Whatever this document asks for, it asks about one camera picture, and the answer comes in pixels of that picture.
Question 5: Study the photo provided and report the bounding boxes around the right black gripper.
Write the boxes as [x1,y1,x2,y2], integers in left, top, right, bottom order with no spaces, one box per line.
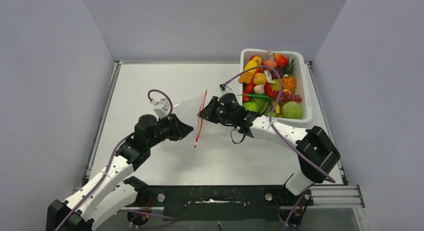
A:
[198,96,235,125]

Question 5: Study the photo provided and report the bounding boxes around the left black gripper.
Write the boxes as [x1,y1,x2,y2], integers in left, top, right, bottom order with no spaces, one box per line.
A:
[147,113,194,148]

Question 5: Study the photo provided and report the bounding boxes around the clear zip top bag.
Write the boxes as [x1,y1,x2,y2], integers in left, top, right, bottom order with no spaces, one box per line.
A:
[164,89,208,150]

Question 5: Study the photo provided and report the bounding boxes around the green toy vegetable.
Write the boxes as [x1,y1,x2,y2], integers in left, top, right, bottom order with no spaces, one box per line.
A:
[242,101,259,112]

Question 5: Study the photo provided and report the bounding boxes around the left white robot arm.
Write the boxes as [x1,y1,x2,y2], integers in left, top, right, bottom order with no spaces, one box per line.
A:
[46,114,194,231]

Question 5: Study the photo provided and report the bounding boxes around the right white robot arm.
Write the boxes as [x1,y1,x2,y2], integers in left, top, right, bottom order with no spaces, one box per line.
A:
[198,93,341,205]

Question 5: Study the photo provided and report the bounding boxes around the white plastic food bin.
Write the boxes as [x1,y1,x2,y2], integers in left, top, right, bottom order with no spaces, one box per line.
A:
[237,48,313,124]

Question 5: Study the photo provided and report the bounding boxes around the green toy chili pepper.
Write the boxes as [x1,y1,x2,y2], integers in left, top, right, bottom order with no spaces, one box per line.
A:
[238,93,275,100]

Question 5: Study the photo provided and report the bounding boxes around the yellow toy lemon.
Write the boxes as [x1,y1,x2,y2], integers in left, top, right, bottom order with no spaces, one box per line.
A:
[253,72,267,86]

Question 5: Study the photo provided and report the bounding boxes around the purple toy grapes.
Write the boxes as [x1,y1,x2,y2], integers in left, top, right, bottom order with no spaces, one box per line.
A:
[273,89,303,104]

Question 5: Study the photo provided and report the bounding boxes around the toy peach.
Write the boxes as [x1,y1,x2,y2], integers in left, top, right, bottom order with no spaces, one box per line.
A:
[263,59,278,70]

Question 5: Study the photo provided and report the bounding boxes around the green toy cabbage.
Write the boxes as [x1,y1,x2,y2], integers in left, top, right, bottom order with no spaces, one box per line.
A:
[281,101,304,120]

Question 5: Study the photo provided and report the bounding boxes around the toy pineapple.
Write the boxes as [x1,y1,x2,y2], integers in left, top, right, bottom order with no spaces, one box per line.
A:
[282,58,297,93]

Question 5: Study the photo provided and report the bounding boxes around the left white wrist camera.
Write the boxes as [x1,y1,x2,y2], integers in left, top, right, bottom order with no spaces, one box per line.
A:
[150,98,172,119]

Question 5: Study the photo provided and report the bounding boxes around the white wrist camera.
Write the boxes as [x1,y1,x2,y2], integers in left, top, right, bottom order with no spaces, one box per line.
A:
[219,83,234,96]
[150,98,172,119]

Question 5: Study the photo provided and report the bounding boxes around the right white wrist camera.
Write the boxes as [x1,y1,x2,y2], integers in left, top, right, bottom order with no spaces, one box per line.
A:
[219,83,234,96]

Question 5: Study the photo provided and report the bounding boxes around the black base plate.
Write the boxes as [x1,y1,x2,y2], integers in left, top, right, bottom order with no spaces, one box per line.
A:
[129,184,314,225]

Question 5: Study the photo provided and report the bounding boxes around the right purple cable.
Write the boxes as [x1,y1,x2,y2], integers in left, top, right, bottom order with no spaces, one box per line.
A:
[221,65,336,231]

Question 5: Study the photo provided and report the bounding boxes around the aluminium frame rail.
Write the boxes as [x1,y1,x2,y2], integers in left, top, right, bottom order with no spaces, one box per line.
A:
[67,185,365,211]

